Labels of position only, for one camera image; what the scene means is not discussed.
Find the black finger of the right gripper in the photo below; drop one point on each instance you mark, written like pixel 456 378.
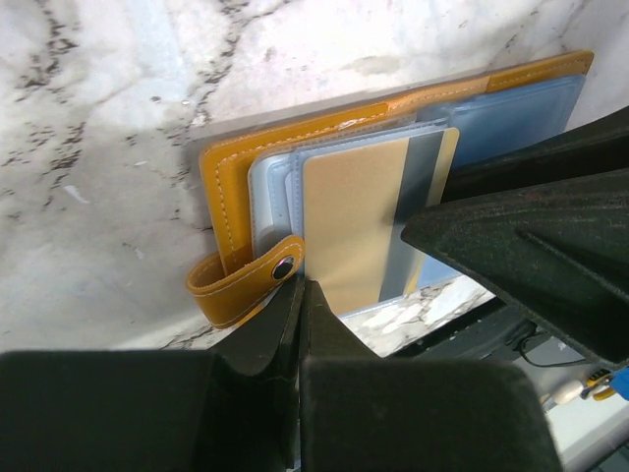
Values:
pixel 556 252
pixel 597 147

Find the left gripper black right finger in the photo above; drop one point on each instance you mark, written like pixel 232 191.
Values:
pixel 360 412

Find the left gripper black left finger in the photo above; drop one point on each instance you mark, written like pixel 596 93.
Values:
pixel 232 407

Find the mustard yellow card holder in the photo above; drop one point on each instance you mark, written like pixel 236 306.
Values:
pixel 232 284

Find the black mounting rail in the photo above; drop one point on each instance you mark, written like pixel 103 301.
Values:
pixel 491 331

